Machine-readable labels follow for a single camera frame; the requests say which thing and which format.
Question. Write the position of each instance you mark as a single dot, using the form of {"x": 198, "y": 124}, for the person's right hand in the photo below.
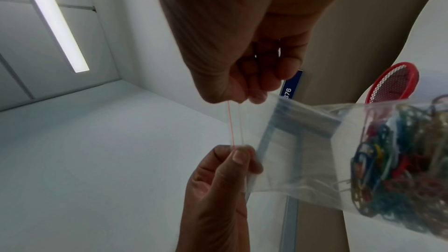
{"x": 227, "y": 10}

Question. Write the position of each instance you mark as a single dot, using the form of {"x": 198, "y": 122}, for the person's left hand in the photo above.
{"x": 210, "y": 204}

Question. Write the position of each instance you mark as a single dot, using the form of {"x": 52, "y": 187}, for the clear plastic bag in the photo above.
{"x": 308, "y": 156}

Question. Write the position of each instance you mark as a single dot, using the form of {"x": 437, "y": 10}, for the pile of colourful paper clips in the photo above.
{"x": 402, "y": 168}

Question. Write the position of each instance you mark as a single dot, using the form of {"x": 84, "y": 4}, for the blue number sign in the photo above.
{"x": 292, "y": 85}

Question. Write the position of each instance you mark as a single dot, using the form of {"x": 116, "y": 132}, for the beige partition panel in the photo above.
{"x": 350, "y": 51}

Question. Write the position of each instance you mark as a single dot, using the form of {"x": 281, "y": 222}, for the ceiling light panel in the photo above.
{"x": 52, "y": 18}

